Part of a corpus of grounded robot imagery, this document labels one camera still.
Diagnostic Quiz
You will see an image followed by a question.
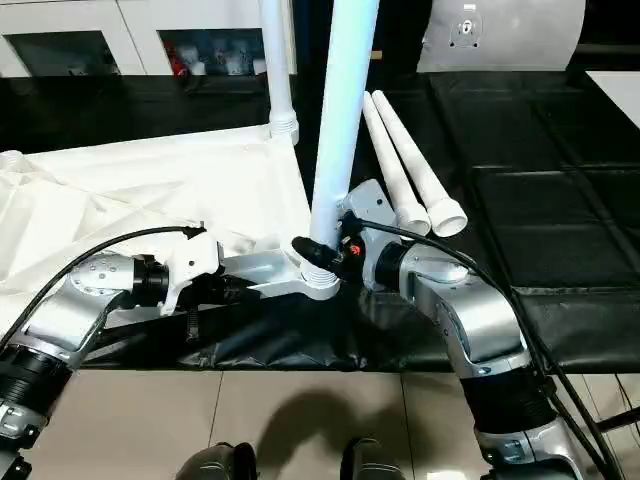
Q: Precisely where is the white glass-door cabinet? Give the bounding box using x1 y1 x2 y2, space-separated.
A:
0 0 297 80

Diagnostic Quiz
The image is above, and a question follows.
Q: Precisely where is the black metal stand foot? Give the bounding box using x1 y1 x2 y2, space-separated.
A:
597 410 640 434

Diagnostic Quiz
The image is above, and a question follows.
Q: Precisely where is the grey printed cushion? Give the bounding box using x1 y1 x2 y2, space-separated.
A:
416 0 587 75

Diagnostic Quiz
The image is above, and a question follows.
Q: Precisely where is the red bottle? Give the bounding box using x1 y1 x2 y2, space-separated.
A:
169 46 190 77

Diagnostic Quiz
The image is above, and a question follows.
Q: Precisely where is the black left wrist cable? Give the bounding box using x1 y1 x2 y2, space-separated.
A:
0 224 210 352

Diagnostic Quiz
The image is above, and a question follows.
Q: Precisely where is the white plastic table leg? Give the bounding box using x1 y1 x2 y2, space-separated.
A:
261 0 302 147
372 89 470 240
301 0 380 290
361 90 432 237

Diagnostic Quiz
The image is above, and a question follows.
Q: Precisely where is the white flat board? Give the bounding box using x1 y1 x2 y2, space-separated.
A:
583 69 640 122

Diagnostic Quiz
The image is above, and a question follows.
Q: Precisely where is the white plastic table top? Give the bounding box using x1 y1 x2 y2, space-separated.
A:
0 123 345 302

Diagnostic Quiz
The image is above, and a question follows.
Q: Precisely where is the black cabinet with gold label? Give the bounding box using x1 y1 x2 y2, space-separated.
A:
288 0 432 75

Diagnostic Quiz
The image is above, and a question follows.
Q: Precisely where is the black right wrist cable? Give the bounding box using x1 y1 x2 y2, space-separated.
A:
348 216 627 480

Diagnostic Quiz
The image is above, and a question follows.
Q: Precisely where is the black padded work mat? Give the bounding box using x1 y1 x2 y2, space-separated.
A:
0 69 640 375

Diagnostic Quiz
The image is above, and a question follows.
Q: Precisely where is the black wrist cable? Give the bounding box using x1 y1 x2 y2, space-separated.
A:
348 216 627 480
0 224 210 352

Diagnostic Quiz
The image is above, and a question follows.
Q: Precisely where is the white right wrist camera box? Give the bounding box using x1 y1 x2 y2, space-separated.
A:
338 178 400 290

